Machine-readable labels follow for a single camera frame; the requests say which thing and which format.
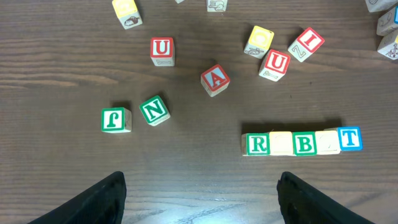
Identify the red E block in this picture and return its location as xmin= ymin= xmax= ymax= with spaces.
xmin=206 ymin=0 xmax=228 ymax=12

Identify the red u block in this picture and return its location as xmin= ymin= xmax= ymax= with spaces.
xmin=150 ymin=37 xmax=175 ymax=67
xmin=259 ymin=49 xmax=290 ymax=82

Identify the green N block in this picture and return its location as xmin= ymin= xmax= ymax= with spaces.
xmin=139 ymin=95 xmax=170 ymax=126

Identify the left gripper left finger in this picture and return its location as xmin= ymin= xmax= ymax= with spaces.
xmin=29 ymin=171 xmax=127 ymax=224

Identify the yellow C block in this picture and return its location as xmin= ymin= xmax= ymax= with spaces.
xmin=244 ymin=26 xmax=274 ymax=59

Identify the blue L block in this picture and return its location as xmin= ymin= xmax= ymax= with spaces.
xmin=365 ymin=0 xmax=397 ymax=12

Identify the blue 2 block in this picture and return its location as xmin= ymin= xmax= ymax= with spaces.
xmin=376 ymin=6 xmax=397 ymax=36

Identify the green R block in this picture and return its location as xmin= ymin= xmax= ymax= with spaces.
xmin=241 ymin=133 xmax=271 ymax=156

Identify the yellow O block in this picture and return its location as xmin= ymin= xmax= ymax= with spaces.
xmin=315 ymin=130 xmax=341 ymax=155
xmin=269 ymin=131 xmax=294 ymax=156

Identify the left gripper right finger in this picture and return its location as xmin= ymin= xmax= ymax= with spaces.
xmin=277 ymin=171 xmax=372 ymax=224

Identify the red I block centre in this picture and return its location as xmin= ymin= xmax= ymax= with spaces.
xmin=288 ymin=27 xmax=325 ymax=62

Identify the blue T block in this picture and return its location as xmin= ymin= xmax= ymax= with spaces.
xmin=325 ymin=126 xmax=363 ymax=151

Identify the red A block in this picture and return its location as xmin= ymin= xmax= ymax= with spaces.
xmin=200 ymin=64 xmax=230 ymax=97

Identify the green J block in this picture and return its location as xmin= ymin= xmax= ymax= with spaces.
xmin=101 ymin=107 xmax=132 ymax=133

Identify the red U block left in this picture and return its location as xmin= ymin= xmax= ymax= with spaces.
xmin=150 ymin=37 xmax=175 ymax=67

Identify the yellow block left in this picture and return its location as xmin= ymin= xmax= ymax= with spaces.
xmin=112 ymin=0 xmax=143 ymax=30

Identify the green B block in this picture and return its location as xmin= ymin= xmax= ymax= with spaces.
xmin=292 ymin=131 xmax=317 ymax=156

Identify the yellow block below 2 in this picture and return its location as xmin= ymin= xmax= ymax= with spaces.
xmin=377 ymin=30 xmax=397 ymax=60

